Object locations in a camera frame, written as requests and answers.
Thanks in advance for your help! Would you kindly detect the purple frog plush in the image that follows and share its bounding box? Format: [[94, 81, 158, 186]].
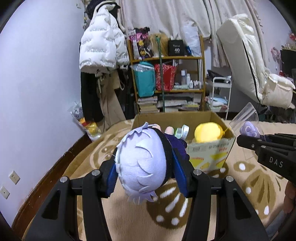
[[229, 102, 263, 138]]

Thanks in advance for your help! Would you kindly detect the purple-haired plush doll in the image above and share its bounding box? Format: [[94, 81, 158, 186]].
[[114, 123, 189, 204]]

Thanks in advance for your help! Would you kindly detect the person's right hand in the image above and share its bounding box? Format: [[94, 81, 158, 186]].
[[283, 181, 296, 214]]

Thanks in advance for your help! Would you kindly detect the cardboard box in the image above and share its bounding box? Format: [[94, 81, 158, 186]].
[[132, 111, 235, 173]]

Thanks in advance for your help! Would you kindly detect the green tissue pack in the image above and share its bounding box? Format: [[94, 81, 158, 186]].
[[174, 125, 190, 141]]

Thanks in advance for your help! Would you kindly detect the white rolling cart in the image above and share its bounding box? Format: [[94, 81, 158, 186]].
[[205, 76, 232, 119]]

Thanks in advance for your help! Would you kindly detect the stack of books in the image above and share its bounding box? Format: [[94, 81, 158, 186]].
[[137, 96, 159, 113]]

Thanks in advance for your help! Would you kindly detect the red gift bag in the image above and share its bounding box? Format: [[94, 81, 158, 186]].
[[154, 63, 178, 91]]

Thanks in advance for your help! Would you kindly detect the wooden bookshelf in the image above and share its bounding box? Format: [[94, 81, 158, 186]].
[[127, 34, 207, 114]]

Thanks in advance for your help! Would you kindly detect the beige trench coat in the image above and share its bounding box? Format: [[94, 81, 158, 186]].
[[97, 71, 126, 132]]

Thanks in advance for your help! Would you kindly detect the black box with 40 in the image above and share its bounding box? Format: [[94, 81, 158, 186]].
[[168, 40, 185, 56]]

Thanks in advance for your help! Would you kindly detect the teal bag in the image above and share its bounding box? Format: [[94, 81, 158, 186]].
[[132, 61, 156, 98]]

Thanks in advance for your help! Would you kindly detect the green pole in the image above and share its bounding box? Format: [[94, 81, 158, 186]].
[[156, 36, 165, 112]]

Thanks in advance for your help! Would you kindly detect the white puffer jacket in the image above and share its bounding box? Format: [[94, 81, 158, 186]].
[[79, 1, 130, 76]]

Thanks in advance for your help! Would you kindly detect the cream curtain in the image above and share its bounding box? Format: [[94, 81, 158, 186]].
[[117, 0, 269, 67]]

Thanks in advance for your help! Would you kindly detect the wall power socket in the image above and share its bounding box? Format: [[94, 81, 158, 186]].
[[9, 171, 20, 185]]

